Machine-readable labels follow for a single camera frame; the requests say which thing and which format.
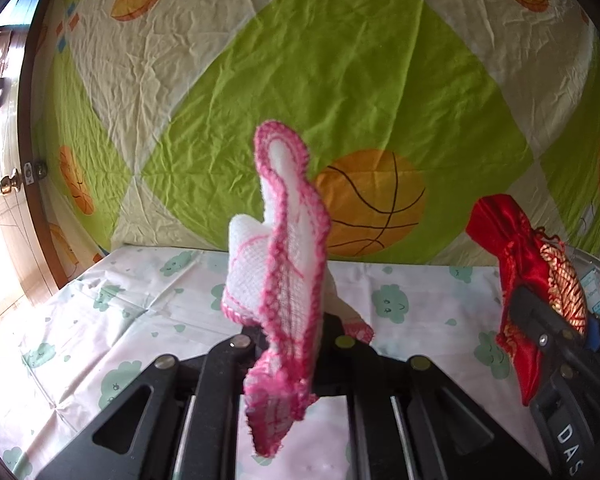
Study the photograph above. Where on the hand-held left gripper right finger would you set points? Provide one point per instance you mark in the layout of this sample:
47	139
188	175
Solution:
350	355

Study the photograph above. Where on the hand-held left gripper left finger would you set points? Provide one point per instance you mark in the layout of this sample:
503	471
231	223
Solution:
230	355

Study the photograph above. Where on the red embroidered satin pouch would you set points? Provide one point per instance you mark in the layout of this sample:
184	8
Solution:
500	240

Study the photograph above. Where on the white cloth with pink edging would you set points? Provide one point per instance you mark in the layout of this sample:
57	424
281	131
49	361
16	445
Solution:
290	260

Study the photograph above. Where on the white packet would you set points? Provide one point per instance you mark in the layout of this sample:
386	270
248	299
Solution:
592	287

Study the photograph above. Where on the cloud print white tablecloth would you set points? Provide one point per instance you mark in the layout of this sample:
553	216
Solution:
105	320

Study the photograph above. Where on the brown wooden door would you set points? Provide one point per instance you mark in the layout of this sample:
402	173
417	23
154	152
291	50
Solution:
10	260

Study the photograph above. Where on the metal door latch plate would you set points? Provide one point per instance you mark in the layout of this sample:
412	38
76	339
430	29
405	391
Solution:
35	171

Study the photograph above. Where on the brass door knob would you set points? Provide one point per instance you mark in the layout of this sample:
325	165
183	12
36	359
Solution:
10	181

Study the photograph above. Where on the basketball print green sheet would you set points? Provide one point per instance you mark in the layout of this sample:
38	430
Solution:
205	60

